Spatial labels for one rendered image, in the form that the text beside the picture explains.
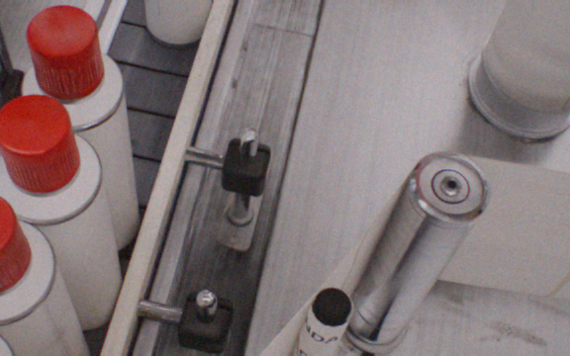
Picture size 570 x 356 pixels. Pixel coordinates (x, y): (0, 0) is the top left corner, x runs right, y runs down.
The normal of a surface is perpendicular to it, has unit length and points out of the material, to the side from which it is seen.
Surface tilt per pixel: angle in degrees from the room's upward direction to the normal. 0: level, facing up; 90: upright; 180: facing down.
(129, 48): 0
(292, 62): 0
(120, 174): 90
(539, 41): 89
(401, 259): 90
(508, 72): 92
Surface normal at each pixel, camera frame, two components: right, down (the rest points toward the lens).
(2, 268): 0.61, 0.72
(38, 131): 0.07, -0.53
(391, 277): -0.61, 0.66
